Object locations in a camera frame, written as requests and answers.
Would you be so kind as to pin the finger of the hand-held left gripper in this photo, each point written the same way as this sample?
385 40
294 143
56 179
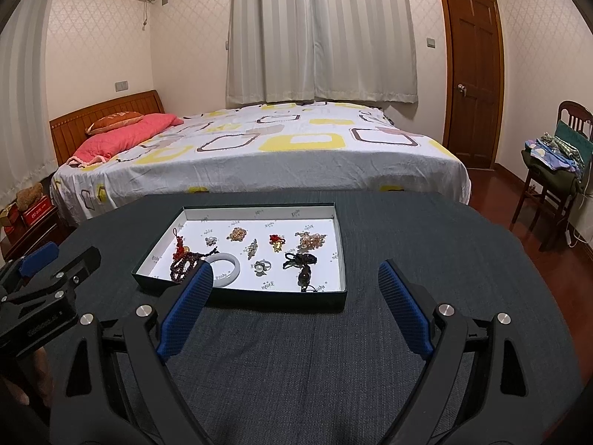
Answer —
76 264
39 258

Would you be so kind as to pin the wooden door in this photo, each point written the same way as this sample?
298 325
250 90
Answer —
472 69

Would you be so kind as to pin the wooden nightstand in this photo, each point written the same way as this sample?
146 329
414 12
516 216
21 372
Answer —
32 236

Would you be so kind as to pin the pink pillow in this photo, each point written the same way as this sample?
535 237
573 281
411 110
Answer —
125 136

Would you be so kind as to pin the white sheer side curtain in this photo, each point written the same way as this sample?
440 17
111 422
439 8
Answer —
23 102

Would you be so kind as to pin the wall socket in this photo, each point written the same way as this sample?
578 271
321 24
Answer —
121 86

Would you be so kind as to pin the pile of clothes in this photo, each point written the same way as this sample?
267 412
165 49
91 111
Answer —
551 162

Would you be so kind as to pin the wall light switch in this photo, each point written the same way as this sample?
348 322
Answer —
431 42

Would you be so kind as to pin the orange pillow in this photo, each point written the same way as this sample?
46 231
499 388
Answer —
113 123

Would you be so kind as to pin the white window curtain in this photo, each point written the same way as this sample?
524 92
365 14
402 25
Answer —
319 32

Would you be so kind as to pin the rose gold crystal brooch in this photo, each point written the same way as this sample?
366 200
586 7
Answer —
238 234

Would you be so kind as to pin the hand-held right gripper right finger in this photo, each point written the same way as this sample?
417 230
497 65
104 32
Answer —
403 306

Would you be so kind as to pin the small red gold charm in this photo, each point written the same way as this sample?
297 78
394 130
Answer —
276 240

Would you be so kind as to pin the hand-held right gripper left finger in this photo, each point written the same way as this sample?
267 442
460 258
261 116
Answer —
185 306

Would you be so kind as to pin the small crystal brooch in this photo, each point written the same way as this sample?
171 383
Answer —
251 249

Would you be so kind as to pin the red gift box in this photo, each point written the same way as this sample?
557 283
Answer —
37 213

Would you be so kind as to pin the wooden chair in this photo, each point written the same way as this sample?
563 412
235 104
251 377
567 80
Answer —
532 194

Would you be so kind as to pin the green shallow jewelry box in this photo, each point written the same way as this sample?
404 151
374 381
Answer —
217 225

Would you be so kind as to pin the white jade bangle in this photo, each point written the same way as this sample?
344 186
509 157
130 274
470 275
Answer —
231 274

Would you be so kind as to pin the wooden headboard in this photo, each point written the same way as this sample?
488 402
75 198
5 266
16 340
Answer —
69 132

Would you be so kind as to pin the brown teddy bear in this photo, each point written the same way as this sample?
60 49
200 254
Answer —
30 194

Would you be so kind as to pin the bed with patterned sheet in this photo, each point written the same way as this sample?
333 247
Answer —
301 162

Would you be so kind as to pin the red knot gold coin charm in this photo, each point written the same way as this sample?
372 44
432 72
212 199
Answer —
178 246

